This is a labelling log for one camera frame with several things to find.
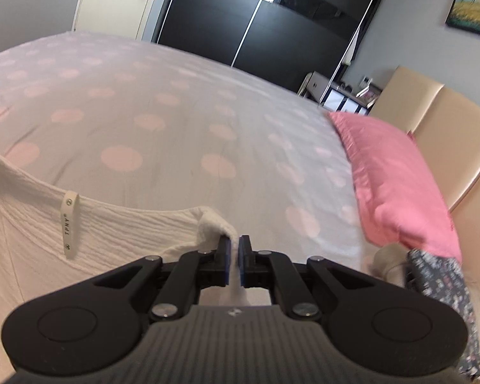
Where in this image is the white cube shelf unit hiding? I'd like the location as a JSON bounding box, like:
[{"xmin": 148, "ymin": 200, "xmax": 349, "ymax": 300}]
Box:
[{"xmin": 298, "ymin": 71, "xmax": 383, "ymax": 116}]

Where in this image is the white door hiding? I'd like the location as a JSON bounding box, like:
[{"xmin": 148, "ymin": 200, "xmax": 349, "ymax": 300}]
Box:
[{"xmin": 72, "ymin": 0, "xmax": 172, "ymax": 41}]

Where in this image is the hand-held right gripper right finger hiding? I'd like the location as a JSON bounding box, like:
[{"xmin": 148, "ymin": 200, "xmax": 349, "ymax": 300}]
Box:
[{"xmin": 239, "ymin": 235, "xmax": 376, "ymax": 321}]

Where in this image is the white textured shirt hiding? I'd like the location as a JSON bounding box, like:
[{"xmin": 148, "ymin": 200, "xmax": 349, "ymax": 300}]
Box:
[{"xmin": 0, "ymin": 138, "xmax": 253, "ymax": 379}]

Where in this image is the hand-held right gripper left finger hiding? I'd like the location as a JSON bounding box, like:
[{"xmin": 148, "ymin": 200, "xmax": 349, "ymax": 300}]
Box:
[{"xmin": 93, "ymin": 235, "xmax": 230, "ymax": 321}]

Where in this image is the small photo frame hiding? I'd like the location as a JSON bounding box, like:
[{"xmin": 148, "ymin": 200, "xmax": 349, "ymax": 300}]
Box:
[{"xmin": 357, "ymin": 83, "xmax": 382, "ymax": 105}]

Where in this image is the beige padded headboard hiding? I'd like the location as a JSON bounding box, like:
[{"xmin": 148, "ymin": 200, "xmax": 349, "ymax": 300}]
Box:
[{"xmin": 369, "ymin": 65, "xmax": 480, "ymax": 329}]

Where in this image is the black glossy wardrobe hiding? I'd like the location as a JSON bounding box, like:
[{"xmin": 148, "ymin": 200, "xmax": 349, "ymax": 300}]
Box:
[{"xmin": 151, "ymin": 0, "xmax": 396, "ymax": 96}]

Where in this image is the beige cloth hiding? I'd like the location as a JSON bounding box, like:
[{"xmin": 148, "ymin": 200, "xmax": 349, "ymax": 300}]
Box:
[{"xmin": 373, "ymin": 242, "xmax": 411, "ymax": 287}]

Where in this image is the pink pillow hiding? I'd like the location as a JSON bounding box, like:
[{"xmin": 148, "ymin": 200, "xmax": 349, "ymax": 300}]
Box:
[{"xmin": 327, "ymin": 111, "xmax": 463, "ymax": 264}]

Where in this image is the polka dot bed sheet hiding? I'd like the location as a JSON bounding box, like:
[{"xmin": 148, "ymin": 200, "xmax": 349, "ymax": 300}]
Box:
[{"xmin": 0, "ymin": 31, "xmax": 388, "ymax": 284}]

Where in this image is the dark floral cloth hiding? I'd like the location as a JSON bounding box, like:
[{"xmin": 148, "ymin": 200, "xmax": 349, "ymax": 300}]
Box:
[{"xmin": 405, "ymin": 248, "xmax": 480, "ymax": 379}]

